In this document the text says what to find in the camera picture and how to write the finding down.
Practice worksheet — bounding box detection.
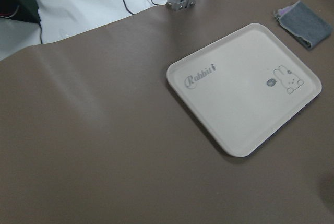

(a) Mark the grey folded cloth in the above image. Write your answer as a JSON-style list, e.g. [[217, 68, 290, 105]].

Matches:
[[273, 0, 333, 50]]

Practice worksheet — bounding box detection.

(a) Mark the cream rabbit tray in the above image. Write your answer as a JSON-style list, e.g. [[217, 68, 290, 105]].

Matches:
[[166, 23, 322, 157]]

